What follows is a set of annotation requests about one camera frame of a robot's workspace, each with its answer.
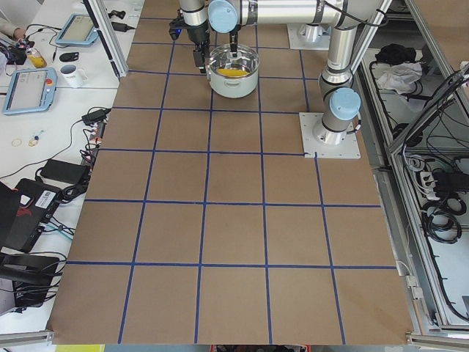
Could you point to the teach pendant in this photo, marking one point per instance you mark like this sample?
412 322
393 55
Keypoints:
79 30
30 91

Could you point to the white crumpled cloth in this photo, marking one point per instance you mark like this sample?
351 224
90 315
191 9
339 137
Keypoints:
401 78

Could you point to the white mug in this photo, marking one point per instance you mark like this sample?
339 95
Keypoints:
73 75

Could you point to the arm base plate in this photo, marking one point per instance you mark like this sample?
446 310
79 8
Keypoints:
319 142
308 36

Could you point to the pale green electric pot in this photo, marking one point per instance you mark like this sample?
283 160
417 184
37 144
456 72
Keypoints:
246 59

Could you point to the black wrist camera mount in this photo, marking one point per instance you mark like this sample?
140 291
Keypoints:
176 26

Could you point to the black power brick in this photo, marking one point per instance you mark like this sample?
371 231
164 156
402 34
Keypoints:
65 172

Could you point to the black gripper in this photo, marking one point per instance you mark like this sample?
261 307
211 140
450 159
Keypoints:
196 34

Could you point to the black power adapter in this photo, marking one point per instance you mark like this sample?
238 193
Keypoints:
96 116

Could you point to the aluminium frame post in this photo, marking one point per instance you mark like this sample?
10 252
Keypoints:
97 12

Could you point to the far teach pendant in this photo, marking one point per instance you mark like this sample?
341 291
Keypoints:
79 30

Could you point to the yellow corn cob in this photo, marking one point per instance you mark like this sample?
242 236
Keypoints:
231 72

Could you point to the near teach pendant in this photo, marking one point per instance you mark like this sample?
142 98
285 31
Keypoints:
30 91

